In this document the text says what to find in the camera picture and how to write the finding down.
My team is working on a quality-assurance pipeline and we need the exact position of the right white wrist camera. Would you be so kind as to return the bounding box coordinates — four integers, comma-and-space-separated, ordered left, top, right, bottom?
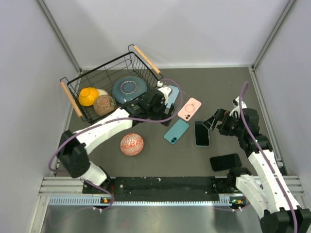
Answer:
230, 97, 247, 119

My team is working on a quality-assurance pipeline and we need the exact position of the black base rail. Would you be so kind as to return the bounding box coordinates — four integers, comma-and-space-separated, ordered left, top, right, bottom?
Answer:
82, 176, 243, 202

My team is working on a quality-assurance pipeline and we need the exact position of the black phone case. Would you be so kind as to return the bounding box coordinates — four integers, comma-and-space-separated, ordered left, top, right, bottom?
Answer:
209, 153, 242, 171

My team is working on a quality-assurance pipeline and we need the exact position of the blue glazed plate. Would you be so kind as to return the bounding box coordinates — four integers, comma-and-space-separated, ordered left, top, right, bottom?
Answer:
112, 76, 147, 104

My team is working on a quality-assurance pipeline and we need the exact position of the teal phone black screen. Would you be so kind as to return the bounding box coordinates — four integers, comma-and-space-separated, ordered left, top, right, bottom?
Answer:
194, 121, 210, 147

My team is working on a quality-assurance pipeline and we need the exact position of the light blue phone case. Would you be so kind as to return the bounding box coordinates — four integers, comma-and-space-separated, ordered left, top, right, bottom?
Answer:
166, 85, 179, 109

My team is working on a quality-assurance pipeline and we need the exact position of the pink phone case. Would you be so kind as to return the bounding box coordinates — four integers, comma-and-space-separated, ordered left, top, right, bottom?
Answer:
177, 98, 202, 121

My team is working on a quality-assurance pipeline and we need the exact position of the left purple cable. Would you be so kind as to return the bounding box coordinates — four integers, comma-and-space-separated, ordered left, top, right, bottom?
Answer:
47, 78, 183, 212

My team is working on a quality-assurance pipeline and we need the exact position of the brown ceramic bowl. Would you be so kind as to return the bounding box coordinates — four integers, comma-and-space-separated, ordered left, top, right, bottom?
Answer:
93, 95, 118, 117

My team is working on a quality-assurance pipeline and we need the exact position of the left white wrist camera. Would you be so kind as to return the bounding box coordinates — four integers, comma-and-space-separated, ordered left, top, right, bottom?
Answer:
156, 81, 172, 105

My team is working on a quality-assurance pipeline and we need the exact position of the red patterned bowl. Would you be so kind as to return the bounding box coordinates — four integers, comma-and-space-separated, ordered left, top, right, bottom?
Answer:
120, 133, 144, 156

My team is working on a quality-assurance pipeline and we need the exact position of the yellow ribbed bowl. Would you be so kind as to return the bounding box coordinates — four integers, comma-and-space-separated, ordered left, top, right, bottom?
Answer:
78, 87, 99, 107

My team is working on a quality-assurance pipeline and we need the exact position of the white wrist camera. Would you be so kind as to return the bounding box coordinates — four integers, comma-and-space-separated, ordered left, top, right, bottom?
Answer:
230, 97, 247, 119
156, 81, 172, 105

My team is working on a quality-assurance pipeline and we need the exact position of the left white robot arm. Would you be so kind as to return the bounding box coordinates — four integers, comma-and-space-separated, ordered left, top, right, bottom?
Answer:
55, 86, 174, 193

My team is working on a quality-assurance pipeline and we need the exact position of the cream patterned bowl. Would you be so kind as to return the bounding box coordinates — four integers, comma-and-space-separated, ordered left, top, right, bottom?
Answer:
97, 89, 109, 96

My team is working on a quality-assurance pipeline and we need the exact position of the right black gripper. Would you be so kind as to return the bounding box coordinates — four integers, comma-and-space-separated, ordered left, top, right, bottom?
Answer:
202, 108, 244, 137

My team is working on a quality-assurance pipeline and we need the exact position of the black wire dish basket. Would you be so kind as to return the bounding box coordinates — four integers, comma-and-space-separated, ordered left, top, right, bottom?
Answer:
60, 44, 163, 124

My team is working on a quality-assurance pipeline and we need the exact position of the teal phone face down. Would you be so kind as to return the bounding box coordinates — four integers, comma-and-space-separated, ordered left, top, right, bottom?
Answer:
164, 119, 189, 144

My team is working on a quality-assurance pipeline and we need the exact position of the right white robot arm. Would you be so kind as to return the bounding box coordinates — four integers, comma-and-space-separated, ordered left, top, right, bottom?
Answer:
203, 108, 311, 233

